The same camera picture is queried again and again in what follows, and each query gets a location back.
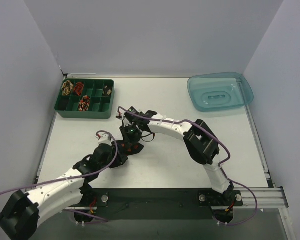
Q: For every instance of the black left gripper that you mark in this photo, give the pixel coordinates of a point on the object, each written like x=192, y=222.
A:
x=123, y=157

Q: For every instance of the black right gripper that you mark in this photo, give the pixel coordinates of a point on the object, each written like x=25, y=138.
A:
x=129, y=139

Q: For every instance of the black orange floral tie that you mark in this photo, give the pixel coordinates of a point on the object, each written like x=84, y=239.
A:
x=129, y=149

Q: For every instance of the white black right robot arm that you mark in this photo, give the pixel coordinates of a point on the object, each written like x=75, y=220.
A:
x=201, y=144

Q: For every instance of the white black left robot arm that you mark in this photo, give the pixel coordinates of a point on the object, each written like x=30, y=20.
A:
x=26, y=211

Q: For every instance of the rolled dark patterned tie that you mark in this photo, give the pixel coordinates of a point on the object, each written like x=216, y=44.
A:
x=107, y=91

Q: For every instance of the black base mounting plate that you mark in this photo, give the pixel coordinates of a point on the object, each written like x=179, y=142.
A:
x=159, y=203

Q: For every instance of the green compartment organizer tray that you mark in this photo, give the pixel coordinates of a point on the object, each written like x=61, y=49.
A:
x=100, y=107

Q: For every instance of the rolled red black tie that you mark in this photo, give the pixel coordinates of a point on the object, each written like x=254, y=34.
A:
x=78, y=88

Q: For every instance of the rolled beige brown tie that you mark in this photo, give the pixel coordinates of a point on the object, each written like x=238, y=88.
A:
x=67, y=88

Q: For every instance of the teal translucent plastic tub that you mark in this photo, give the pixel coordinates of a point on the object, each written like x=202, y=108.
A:
x=219, y=91

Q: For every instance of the aluminium front rail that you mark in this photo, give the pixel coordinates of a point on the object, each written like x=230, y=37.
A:
x=260, y=198

